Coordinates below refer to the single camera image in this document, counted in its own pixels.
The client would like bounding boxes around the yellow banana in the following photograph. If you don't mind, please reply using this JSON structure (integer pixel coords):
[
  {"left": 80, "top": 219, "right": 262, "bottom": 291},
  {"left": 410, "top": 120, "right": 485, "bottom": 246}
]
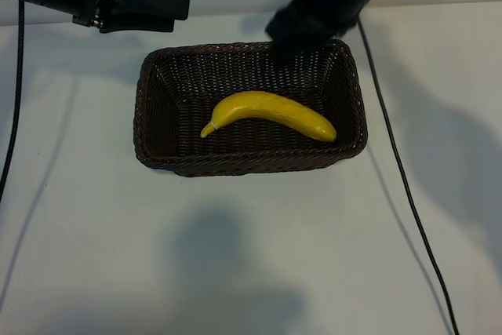
[{"left": 199, "top": 90, "right": 338, "bottom": 143}]

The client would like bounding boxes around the dark brown wicker basket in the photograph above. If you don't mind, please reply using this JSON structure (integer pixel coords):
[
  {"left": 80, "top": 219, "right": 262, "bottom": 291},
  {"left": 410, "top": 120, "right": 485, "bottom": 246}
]
[{"left": 133, "top": 38, "right": 369, "bottom": 178}]

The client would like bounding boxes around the black cable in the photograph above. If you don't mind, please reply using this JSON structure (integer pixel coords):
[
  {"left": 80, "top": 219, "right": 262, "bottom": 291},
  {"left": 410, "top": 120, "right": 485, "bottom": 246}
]
[
  {"left": 357, "top": 16, "right": 460, "bottom": 335},
  {"left": 0, "top": 0, "right": 27, "bottom": 203}
]

